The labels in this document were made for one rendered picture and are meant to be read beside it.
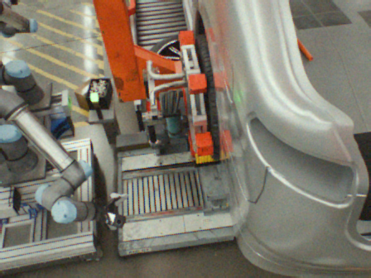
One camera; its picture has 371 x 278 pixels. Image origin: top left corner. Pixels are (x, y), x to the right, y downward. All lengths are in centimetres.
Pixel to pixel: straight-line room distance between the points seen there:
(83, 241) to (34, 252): 28
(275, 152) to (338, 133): 20
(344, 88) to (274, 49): 104
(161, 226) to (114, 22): 125
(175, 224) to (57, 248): 71
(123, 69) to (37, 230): 109
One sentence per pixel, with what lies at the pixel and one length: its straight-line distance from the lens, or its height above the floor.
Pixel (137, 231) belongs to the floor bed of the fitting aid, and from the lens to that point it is 252.
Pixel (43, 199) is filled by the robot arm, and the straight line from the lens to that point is 149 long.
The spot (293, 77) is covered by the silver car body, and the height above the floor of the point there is 165.
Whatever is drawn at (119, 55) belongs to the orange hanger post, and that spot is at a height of 90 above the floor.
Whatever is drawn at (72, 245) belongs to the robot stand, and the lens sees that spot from 242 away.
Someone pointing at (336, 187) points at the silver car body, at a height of 140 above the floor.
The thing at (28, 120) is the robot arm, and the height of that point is 129.
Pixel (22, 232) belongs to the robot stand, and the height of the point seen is 21.
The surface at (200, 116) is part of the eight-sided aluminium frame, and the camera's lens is 181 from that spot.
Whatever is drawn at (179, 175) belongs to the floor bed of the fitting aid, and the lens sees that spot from 280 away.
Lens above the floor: 225
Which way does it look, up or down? 47 degrees down
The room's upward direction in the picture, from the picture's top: 6 degrees counter-clockwise
